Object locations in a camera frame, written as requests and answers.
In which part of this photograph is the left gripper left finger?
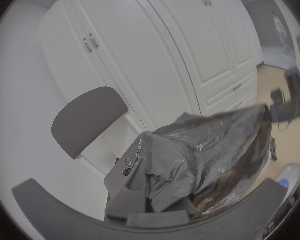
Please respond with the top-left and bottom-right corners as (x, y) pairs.
(104, 158), (150, 219)

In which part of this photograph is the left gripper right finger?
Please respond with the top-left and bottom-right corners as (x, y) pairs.
(174, 197), (196, 217)

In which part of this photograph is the black plastic bag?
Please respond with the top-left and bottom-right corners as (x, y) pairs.
(121, 104), (273, 213)

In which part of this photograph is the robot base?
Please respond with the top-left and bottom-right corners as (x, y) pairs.
(264, 162), (300, 238)

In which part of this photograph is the crumpled black plastic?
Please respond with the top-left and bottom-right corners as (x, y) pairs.
(269, 137), (278, 161)

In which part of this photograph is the person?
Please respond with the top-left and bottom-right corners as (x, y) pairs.
(270, 10), (290, 55)

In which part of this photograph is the grey and white chair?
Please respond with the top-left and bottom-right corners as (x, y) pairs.
(51, 86), (147, 207)

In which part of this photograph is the grey curtain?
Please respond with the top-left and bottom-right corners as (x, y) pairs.
(246, 0), (294, 48)

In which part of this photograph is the white wardrobe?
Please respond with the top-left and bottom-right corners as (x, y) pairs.
(39, 0), (263, 133)

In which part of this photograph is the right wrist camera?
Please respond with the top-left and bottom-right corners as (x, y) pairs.
(270, 88), (287, 106)

